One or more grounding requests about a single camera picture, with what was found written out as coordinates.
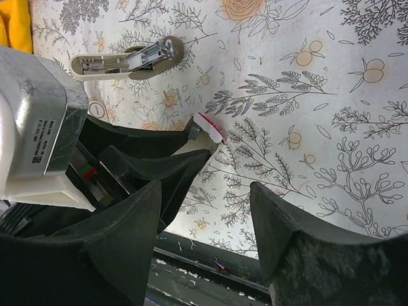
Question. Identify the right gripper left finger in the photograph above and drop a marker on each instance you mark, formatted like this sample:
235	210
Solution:
103	260

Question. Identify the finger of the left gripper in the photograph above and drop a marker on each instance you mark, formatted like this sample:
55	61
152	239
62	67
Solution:
175	173
98	135

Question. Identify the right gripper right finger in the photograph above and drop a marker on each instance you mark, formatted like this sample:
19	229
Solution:
307	261

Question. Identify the silver staple strip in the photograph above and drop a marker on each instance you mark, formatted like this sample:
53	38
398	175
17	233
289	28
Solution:
194	133

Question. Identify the brown staple box tray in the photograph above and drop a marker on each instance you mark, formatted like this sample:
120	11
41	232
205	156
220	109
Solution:
210	137

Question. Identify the yellow folded cloth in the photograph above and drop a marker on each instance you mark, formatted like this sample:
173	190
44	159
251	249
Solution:
16	25

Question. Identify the floral table mat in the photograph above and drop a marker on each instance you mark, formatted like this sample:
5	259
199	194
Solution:
311	97

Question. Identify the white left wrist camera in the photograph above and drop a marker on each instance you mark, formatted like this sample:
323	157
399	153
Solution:
43	111

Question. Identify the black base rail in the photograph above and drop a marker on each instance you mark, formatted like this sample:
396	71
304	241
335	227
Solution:
187	272

